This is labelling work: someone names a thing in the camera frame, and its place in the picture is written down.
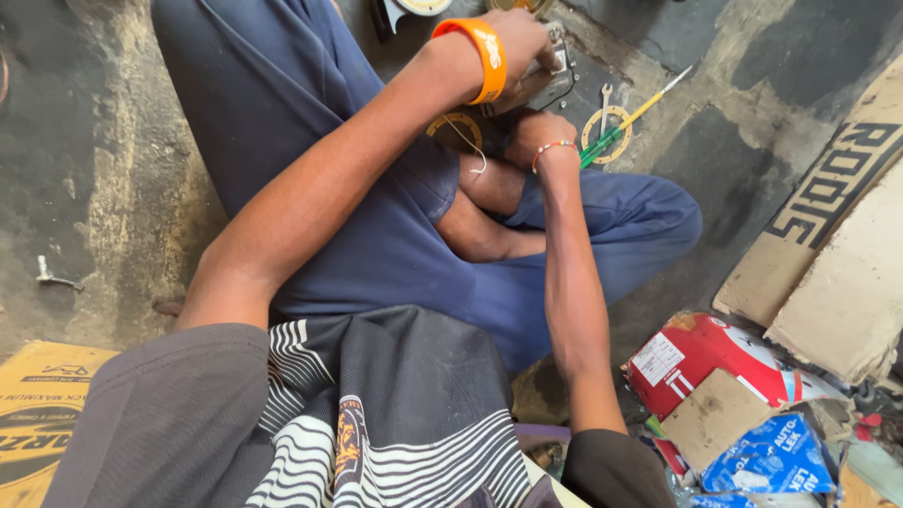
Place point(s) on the dark grey metal machine part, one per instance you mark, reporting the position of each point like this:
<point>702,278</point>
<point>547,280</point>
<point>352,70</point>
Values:
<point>557,88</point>

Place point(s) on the orange rubber wristband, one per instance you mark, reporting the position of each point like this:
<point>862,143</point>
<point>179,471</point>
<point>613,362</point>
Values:
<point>487,56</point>

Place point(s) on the yellow round paper gasket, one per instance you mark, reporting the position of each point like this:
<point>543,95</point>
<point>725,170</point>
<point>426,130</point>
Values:
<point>589,145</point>
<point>441,128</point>

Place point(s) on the small brown cardboard piece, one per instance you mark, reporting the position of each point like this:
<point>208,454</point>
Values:
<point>712,416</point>

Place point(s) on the person's bare legs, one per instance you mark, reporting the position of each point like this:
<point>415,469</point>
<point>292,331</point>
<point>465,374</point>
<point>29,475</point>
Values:
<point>480,233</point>

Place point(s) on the blue white plastic packet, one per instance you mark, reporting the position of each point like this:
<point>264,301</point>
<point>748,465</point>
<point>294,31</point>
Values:
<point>769,455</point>

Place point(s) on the red white crumpled carton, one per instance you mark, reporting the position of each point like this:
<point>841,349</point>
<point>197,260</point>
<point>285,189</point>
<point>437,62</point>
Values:
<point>698,349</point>

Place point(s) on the person's left hand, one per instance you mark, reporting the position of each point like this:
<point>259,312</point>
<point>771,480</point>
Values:
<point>518,42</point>

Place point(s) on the heap of litter and scraps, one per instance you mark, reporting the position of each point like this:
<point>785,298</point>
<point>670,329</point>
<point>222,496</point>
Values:
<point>864,451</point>

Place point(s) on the small steel spanner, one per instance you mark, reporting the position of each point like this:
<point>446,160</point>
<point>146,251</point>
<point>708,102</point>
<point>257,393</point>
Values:
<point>605,109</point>

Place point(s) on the person's right hand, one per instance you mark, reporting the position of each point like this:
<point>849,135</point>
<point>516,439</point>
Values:
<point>540,134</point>

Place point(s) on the rusty small metal piece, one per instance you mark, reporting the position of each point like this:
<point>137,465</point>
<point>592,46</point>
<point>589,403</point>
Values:
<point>168,306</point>

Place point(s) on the yellow printed cardboard box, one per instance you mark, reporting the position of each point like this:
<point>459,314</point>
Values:
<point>35,416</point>

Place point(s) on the white round disc part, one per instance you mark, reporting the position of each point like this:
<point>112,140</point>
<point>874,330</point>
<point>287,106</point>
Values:
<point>416,7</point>

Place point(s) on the person's left fingers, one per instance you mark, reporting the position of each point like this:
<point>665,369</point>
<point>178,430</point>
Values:
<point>547,53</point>

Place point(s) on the small metal bolt piece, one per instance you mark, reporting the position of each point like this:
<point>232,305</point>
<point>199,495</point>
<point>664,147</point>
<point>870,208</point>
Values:
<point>55,279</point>

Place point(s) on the brown cardboard with black print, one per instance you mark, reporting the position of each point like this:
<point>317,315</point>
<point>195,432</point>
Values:
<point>797,233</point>

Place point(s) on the brass round disc part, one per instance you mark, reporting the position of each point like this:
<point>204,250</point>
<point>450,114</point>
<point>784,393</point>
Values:
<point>518,5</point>

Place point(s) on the grey striped shirt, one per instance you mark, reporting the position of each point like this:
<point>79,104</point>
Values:
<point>367,423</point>

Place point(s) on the dark blue shorts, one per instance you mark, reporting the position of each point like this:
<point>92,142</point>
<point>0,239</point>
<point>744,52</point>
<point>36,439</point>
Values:
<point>296,141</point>

